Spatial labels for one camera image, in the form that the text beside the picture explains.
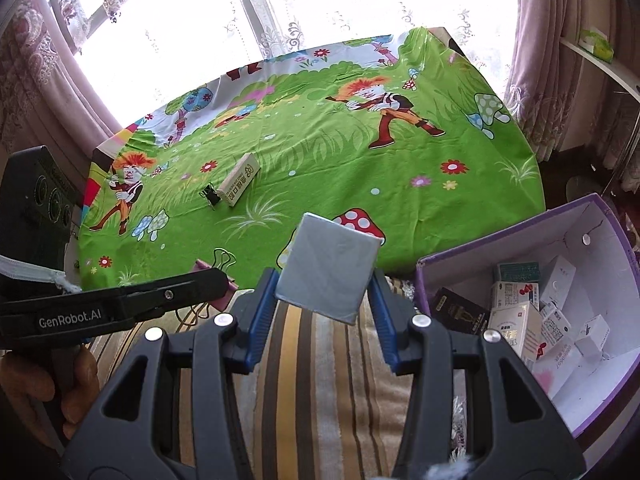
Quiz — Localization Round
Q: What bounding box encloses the white window frame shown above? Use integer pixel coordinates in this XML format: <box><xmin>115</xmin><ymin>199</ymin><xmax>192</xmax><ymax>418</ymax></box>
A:
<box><xmin>225</xmin><ymin>0</ymin><xmax>301</xmax><ymax>56</ymax></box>

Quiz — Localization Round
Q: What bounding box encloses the tall beige carton box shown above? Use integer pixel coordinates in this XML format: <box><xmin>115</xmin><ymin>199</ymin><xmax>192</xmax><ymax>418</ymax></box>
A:
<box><xmin>487</xmin><ymin>302</ymin><xmax>545</xmax><ymax>361</ymax></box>

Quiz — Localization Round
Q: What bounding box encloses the grey box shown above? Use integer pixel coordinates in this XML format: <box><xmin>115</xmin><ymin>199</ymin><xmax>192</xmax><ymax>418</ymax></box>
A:
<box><xmin>275</xmin><ymin>212</ymin><xmax>380</xmax><ymax>326</ymax></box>

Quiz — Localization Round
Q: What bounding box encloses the striped plush blanket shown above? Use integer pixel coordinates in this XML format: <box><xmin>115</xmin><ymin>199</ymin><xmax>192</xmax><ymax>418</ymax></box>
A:
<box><xmin>85</xmin><ymin>275</ymin><xmax>481</xmax><ymax>480</ymax></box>

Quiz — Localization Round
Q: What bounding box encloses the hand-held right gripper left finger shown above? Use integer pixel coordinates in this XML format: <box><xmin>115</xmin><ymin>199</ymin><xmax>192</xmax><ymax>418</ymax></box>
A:
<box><xmin>60</xmin><ymin>267</ymin><xmax>280</xmax><ymax>480</ymax></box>

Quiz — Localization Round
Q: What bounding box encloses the white lace curtain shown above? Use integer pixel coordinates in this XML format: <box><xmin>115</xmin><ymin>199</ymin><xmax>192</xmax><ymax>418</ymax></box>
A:
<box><xmin>50</xmin><ymin>0</ymin><xmax>521</xmax><ymax>91</ymax></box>

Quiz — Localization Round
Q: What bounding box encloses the white cloth strap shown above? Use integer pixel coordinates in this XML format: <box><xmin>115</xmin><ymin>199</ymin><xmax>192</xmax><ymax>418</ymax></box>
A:
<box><xmin>0</xmin><ymin>254</ymin><xmax>83</xmax><ymax>293</ymax></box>

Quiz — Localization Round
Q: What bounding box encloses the purple storage box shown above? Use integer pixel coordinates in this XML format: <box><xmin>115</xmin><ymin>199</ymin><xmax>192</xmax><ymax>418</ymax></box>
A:
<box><xmin>414</xmin><ymin>192</ymin><xmax>640</xmax><ymax>438</ymax></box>

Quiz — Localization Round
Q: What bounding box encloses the pink binder clip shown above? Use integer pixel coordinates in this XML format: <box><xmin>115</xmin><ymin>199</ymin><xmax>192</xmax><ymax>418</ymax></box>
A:
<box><xmin>172</xmin><ymin>247</ymin><xmax>240</xmax><ymax>333</ymax></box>

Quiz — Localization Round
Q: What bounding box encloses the green cartoon printed bed sheet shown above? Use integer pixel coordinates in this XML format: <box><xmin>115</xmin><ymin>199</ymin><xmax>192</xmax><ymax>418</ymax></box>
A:
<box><xmin>75</xmin><ymin>27</ymin><xmax>547</xmax><ymax>301</ymax></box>

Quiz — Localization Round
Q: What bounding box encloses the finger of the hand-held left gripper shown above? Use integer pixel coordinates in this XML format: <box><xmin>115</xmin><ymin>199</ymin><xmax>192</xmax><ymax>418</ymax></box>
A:
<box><xmin>117</xmin><ymin>266</ymin><xmax>230</xmax><ymax>322</ymax></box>

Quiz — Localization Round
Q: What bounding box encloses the white box with red figure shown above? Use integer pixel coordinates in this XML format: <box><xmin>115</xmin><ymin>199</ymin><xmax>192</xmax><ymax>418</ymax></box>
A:
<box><xmin>522</xmin><ymin>340</ymin><xmax>556</xmax><ymax>376</ymax></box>

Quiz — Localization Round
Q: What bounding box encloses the white box with text panel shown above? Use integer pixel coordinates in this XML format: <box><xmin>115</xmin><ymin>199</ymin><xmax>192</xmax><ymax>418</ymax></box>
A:
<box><xmin>531</xmin><ymin>345</ymin><xmax>587</xmax><ymax>396</ymax></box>

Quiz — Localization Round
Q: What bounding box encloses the white carton box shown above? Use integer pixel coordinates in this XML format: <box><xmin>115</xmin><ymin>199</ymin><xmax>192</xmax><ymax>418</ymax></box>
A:
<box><xmin>539</xmin><ymin>302</ymin><xmax>572</xmax><ymax>348</ymax></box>
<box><xmin>539</xmin><ymin>255</ymin><xmax>577</xmax><ymax>306</ymax></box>

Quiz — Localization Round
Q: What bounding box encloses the green packet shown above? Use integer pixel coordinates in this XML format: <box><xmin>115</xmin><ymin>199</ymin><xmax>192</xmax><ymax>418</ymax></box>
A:
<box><xmin>577</xmin><ymin>26</ymin><xmax>616</xmax><ymax>63</ymax></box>

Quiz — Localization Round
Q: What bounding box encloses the person's left hand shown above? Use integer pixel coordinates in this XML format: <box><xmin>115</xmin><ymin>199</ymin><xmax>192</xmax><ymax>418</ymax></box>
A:
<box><xmin>0</xmin><ymin>345</ymin><xmax>101</xmax><ymax>446</ymax></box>

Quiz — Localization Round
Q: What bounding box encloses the white curved shelf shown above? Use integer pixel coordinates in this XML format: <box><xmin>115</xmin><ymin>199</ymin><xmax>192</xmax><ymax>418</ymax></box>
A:
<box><xmin>557</xmin><ymin>22</ymin><xmax>640</xmax><ymax>101</ymax></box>

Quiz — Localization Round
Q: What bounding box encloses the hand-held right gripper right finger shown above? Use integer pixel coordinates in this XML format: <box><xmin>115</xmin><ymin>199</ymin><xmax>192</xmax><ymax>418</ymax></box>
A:
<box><xmin>370</xmin><ymin>269</ymin><xmax>586</xmax><ymax>480</ymax></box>

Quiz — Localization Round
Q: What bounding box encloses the narrow beige box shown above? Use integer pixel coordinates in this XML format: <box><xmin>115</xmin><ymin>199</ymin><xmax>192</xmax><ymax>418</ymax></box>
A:
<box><xmin>223</xmin><ymin>152</ymin><xmax>261</xmax><ymax>208</ymax></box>

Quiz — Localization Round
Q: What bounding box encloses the black carton box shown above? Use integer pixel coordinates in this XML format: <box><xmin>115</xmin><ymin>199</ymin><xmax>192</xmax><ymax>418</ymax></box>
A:
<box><xmin>430</xmin><ymin>287</ymin><xmax>491</xmax><ymax>336</ymax></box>

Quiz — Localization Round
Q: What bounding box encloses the teal patterned box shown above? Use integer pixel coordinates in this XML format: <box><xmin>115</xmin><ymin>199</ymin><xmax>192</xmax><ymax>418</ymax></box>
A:
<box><xmin>494</xmin><ymin>261</ymin><xmax>541</xmax><ymax>283</ymax></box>

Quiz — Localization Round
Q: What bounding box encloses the pink drape curtain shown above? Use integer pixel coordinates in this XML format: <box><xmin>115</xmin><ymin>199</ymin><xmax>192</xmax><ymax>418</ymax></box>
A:
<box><xmin>0</xmin><ymin>0</ymin><xmax>126</xmax><ymax>161</ymax></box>
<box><xmin>502</xmin><ymin>0</ymin><xmax>640</xmax><ymax>171</ymax></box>

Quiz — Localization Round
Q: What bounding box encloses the small white box red print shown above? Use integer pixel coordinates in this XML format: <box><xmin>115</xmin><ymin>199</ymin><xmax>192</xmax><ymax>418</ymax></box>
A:
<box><xmin>490</xmin><ymin>281</ymin><xmax>540</xmax><ymax>311</ymax></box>

